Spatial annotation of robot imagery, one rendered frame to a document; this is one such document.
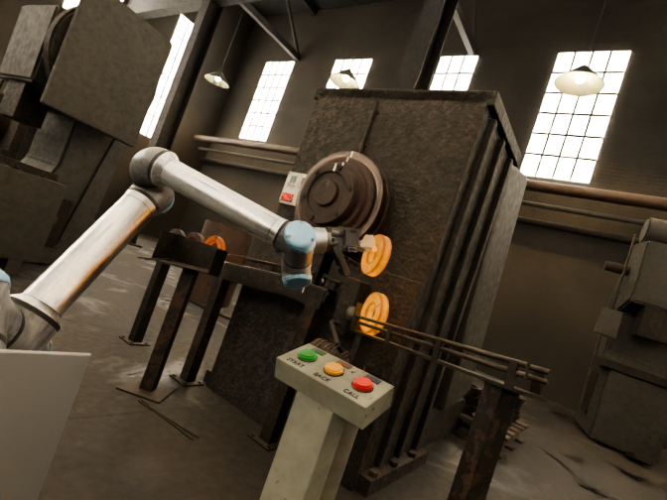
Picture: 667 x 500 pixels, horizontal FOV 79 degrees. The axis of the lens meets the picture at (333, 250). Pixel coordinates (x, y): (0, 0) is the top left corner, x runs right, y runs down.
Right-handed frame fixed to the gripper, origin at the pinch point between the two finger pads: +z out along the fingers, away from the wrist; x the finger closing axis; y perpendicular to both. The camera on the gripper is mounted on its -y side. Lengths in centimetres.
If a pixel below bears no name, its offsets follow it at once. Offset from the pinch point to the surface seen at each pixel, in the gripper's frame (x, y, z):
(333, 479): -45, -53, -28
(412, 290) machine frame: 12.9, -16.1, 23.5
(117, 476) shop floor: 0, -73, -80
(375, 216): 25.5, 13.0, 10.3
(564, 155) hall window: 414, 164, 543
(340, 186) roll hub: 35.3, 25.4, -2.8
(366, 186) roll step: 30.6, 26.1, 7.3
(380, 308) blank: -6.1, -19.7, 0.1
